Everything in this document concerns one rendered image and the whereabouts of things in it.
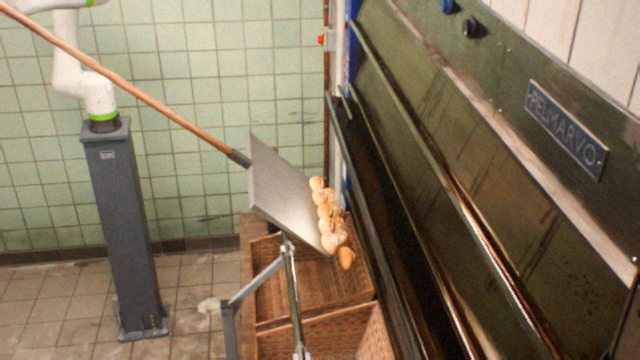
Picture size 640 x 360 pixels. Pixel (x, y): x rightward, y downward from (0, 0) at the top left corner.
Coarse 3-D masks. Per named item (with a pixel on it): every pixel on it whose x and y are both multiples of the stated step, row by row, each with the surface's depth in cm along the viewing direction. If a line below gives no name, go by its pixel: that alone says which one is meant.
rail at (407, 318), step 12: (336, 108) 236; (336, 120) 226; (348, 144) 210; (348, 156) 202; (360, 180) 189; (360, 192) 183; (372, 216) 172; (372, 228) 168; (384, 240) 162; (384, 252) 157; (384, 264) 155; (396, 276) 150; (396, 288) 145; (396, 300) 143; (408, 312) 139; (408, 324) 135; (408, 336) 134; (420, 348) 129
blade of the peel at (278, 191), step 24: (264, 144) 253; (264, 168) 238; (288, 168) 256; (264, 192) 221; (288, 192) 237; (312, 192) 254; (264, 216) 206; (288, 216) 220; (312, 216) 236; (312, 240) 219
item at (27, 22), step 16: (0, 0) 185; (16, 16) 187; (48, 32) 191; (64, 48) 194; (96, 64) 198; (112, 80) 201; (144, 96) 206; (160, 112) 209; (192, 128) 214; (224, 144) 221
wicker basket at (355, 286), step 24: (264, 240) 280; (264, 264) 287; (312, 264) 288; (336, 264) 285; (360, 264) 252; (264, 288) 274; (312, 288) 274; (336, 288) 274; (360, 288) 248; (264, 312) 261; (288, 312) 261; (312, 312) 235; (288, 336) 240
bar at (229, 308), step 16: (288, 240) 207; (288, 256) 199; (272, 272) 207; (288, 272) 192; (256, 288) 209; (288, 288) 187; (224, 304) 212; (240, 304) 213; (224, 320) 214; (224, 336) 218; (304, 352) 164
